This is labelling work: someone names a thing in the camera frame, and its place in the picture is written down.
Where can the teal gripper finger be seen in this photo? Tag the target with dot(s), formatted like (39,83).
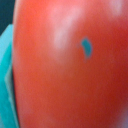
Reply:
(8,115)

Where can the red toy tomato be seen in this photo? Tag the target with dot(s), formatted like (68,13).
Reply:
(70,63)

